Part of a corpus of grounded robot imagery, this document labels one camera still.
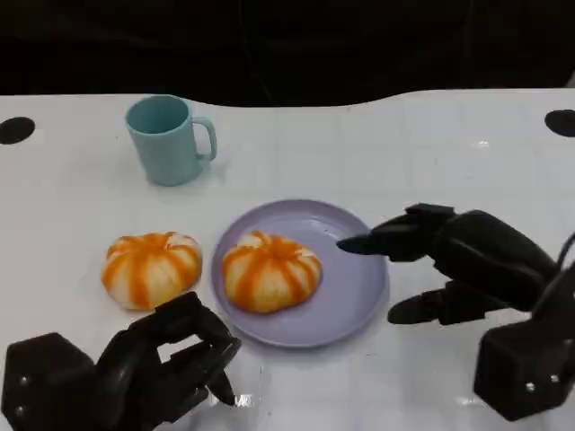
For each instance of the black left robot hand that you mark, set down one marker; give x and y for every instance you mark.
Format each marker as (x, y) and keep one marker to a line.
(130, 372)

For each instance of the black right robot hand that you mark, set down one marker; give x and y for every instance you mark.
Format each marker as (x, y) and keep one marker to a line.
(485, 256)

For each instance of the orange white toy bread roll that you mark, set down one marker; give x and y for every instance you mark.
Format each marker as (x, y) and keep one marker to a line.
(271, 274)
(150, 268)

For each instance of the small white table sticker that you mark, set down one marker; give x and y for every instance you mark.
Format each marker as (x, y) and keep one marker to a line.
(243, 401)

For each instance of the lilac plate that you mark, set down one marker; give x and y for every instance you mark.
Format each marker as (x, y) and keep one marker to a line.
(346, 296)

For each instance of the pale green mug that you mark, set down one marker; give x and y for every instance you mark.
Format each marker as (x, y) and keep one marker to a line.
(164, 148)

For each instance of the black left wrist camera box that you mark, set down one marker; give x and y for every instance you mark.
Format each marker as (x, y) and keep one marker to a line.
(45, 381)

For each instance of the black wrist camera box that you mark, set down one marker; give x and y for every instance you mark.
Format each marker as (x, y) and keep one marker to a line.
(45, 381)
(521, 368)

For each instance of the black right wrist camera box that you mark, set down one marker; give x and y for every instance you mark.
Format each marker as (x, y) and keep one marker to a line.
(521, 368)

